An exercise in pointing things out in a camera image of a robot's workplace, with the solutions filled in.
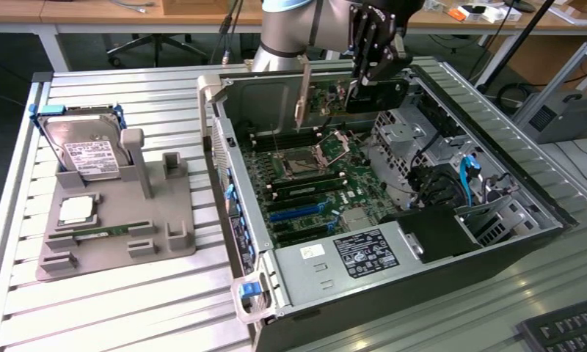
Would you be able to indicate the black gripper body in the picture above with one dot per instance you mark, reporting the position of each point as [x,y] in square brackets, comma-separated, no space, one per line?
[397,7]

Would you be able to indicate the metal socket cover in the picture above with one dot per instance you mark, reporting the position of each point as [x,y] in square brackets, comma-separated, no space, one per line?
[333,146]

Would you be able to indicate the green Dell motherboard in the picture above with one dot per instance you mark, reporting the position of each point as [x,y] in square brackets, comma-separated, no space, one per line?
[262,165]

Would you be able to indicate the wooden desk white frame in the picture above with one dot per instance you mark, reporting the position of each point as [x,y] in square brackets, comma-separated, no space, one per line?
[19,11]
[441,22]

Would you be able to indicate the grey plastic parts rack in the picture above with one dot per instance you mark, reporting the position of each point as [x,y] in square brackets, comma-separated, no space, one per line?
[118,198]

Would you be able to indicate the CPU socket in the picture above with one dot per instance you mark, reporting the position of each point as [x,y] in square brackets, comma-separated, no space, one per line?
[301,165]

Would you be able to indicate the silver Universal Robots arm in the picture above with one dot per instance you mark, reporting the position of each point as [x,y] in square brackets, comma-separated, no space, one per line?
[283,29]

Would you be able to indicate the grey power supply unit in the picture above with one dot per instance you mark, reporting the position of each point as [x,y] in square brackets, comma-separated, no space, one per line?
[318,278]

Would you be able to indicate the black tripod pole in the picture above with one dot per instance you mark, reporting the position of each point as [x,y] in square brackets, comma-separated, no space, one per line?
[517,40]

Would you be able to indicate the black expansion slot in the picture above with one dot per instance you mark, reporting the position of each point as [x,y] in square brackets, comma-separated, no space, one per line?
[294,204]
[303,237]

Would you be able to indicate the white and black device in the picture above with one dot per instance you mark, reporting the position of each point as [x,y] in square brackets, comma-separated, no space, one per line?
[499,14]

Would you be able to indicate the blue case latch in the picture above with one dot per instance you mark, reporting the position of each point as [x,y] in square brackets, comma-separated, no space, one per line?
[250,290]

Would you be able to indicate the black office chair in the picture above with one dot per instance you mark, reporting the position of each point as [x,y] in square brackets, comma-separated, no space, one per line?
[159,44]

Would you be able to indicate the silver CPU chip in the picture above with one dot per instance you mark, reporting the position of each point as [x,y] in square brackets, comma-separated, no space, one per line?
[75,210]

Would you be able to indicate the blue expansion slot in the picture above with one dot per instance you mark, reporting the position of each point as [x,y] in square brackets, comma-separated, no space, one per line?
[294,213]

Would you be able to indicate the thin metal locking lever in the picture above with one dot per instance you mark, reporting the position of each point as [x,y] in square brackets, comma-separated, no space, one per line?
[277,138]

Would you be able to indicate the black keyboard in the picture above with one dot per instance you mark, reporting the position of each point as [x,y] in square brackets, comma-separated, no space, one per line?
[573,326]

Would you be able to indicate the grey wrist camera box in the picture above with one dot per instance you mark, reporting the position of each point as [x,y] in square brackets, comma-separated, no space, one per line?
[399,45]

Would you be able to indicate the grey computer tower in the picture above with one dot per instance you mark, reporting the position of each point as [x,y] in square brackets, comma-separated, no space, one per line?
[568,117]

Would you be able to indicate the metal disk bay cage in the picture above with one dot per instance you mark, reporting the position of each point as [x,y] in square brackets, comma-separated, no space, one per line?
[401,146]

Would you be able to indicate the dark RAM stick with label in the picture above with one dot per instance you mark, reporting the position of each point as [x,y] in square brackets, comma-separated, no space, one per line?
[309,189]

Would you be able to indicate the open black PC case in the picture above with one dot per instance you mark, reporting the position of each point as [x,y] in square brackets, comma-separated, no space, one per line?
[470,271]

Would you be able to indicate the green RAM stick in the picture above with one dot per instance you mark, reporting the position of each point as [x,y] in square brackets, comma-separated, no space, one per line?
[103,232]

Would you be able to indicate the silver chipset heatsink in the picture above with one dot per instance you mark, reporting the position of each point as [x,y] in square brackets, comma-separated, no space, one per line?
[358,220]

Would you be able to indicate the graphics card with black fan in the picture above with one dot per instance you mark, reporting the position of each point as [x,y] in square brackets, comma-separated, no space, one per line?
[377,99]

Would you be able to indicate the orange box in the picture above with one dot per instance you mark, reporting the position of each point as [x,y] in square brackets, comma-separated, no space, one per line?
[457,14]

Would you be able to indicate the black RAM slot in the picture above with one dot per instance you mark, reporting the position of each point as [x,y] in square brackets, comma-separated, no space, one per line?
[286,143]
[279,135]
[303,178]

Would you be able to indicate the hard disk in blue caddy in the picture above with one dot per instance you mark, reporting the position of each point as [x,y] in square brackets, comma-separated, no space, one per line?
[78,132]

